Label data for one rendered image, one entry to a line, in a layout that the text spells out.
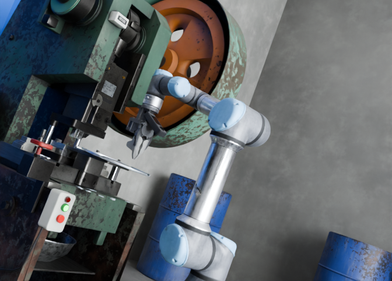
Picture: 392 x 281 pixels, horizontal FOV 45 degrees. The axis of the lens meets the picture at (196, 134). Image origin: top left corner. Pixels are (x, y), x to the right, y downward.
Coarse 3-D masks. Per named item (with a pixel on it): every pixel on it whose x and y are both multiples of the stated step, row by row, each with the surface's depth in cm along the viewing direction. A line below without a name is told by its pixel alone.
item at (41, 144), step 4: (32, 140) 160; (36, 140) 159; (36, 144) 159; (40, 144) 158; (44, 144) 158; (48, 144) 161; (40, 148) 161; (48, 148) 160; (36, 152) 161; (40, 152) 161
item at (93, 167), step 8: (80, 152) 188; (80, 160) 189; (88, 160) 188; (96, 160) 191; (104, 160) 180; (80, 168) 188; (88, 168) 188; (96, 168) 192; (80, 176) 187; (88, 176) 189; (96, 176) 193; (80, 184) 187; (88, 184) 190; (96, 184) 193
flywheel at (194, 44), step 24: (168, 0) 245; (192, 0) 236; (192, 24) 236; (216, 24) 224; (168, 48) 240; (192, 48) 232; (216, 48) 219; (216, 72) 215; (168, 96) 231; (120, 120) 237; (168, 120) 222
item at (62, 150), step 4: (52, 140) 198; (52, 144) 197; (56, 144) 196; (60, 144) 195; (64, 144) 193; (56, 148) 195; (60, 148) 194; (64, 148) 193; (56, 152) 194; (60, 152) 193; (64, 152) 193; (68, 152) 195; (72, 152) 197; (76, 152) 199; (68, 156) 196; (72, 156) 197
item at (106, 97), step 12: (108, 72) 198; (120, 72) 204; (108, 84) 200; (120, 84) 205; (72, 96) 200; (108, 96) 201; (72, 108) 197; (84, 108) 194; (96, 108) 194; (108, 108) 203; (84, 120) 194; (96, 120) 195; (108, 120) 199
